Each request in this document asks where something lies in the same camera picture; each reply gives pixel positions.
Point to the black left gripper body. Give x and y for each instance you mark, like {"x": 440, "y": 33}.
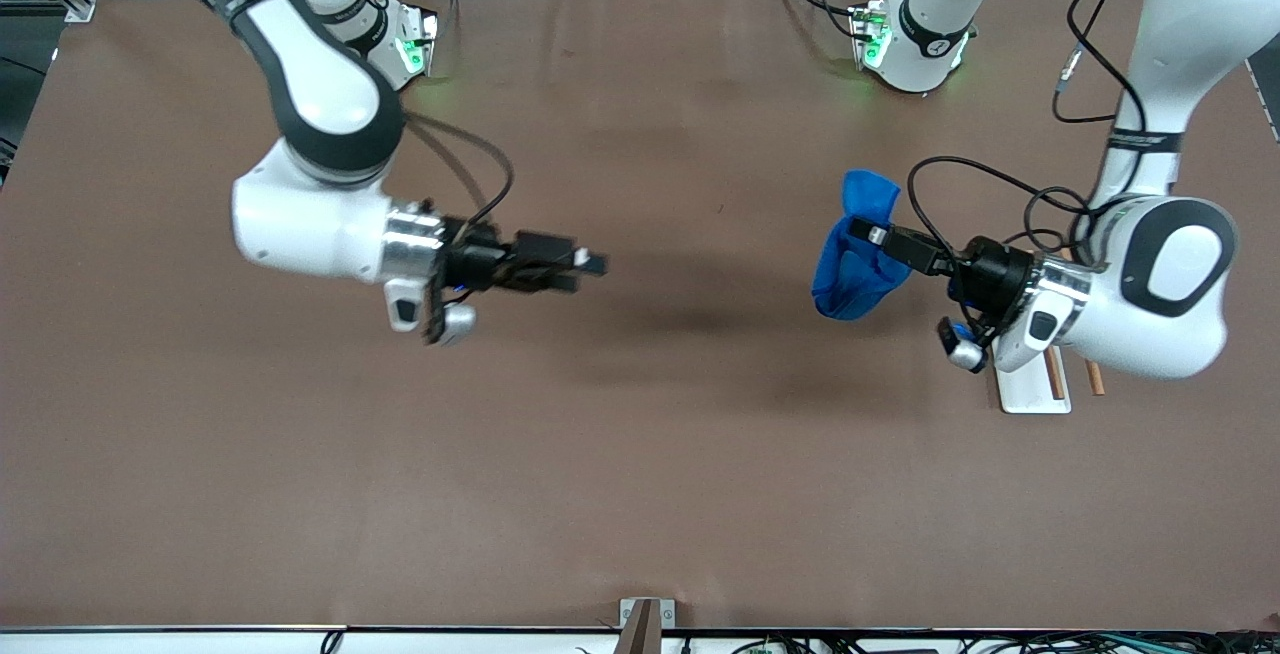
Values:
{"x": 990, "y": 273}

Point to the metal table edge bracket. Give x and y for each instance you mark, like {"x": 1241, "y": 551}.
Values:
{"x": 646, "y": 624}

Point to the white rack base tray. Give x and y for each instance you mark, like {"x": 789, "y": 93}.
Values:
{"x": 1030, "y": 394}

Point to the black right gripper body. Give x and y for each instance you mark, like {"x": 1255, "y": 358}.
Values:
{"x": 473, "y": 261}

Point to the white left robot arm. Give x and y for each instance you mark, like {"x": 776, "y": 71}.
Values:
{"x": 1180, "y": 264}

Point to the base connector box green light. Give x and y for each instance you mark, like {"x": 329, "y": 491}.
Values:
{"x": 415, "y": 44}
{"x": 870, "y": 34}

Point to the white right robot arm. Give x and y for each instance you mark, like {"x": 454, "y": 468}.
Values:
{"x": 320, "y": 94}

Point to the blue towel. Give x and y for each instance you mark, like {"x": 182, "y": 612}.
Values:
{"x": 850, "y": 274}

